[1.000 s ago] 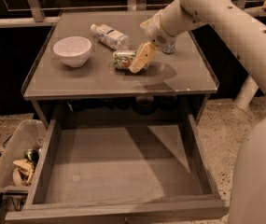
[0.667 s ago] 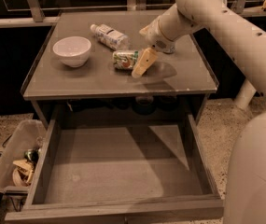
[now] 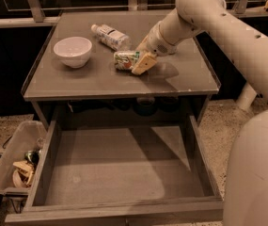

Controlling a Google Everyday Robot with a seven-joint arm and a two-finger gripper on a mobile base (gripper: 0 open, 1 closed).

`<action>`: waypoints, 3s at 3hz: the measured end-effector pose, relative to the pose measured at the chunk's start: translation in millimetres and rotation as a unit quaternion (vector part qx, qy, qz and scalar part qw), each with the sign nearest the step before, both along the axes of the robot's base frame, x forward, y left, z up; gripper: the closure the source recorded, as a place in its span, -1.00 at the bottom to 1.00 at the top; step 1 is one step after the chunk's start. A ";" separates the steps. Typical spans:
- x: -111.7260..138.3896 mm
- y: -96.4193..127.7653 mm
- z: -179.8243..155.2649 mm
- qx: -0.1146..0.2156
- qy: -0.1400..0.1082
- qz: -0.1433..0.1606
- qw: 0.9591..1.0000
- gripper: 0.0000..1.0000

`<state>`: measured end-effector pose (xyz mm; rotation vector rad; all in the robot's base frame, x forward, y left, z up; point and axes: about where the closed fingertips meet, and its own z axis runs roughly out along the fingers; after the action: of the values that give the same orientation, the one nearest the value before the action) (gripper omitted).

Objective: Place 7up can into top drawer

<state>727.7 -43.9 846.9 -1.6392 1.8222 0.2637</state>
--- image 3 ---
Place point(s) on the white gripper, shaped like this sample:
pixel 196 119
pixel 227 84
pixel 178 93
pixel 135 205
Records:
pixel 156 43

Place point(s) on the green white 7up can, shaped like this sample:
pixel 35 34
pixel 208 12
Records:
pixel 125 60

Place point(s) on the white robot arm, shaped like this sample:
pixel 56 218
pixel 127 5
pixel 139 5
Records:
pixel 246 189

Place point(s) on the grey cabinet with top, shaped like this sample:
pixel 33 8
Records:
pixel 185 73

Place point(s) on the open grey top drawer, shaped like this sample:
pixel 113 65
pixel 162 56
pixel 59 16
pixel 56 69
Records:
pixel 124 176

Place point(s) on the green can in bin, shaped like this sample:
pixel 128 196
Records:
pixel 32 157

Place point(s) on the clear plastic water bottle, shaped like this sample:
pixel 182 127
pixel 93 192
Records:
pixel 111 37

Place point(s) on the white ceramic bowl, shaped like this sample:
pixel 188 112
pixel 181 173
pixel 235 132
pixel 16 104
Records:
pixel 73 51

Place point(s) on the yellow object in bin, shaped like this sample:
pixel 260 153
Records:
pixel 23 174

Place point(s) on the clear plastic bin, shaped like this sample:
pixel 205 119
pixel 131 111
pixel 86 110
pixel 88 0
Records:
pixel 25 138

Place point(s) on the metal railing frame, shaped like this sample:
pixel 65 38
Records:
pixel 77 3

